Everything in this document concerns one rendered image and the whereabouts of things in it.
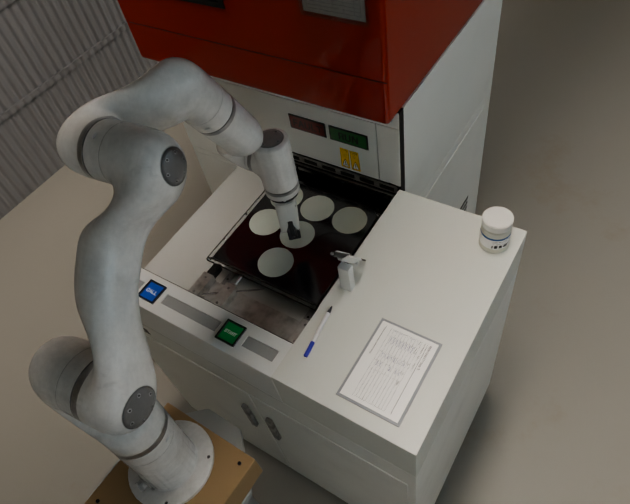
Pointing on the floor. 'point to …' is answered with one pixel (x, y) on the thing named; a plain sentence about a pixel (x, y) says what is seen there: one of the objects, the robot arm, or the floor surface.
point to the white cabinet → (271, 434)
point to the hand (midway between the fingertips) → (293, 232)
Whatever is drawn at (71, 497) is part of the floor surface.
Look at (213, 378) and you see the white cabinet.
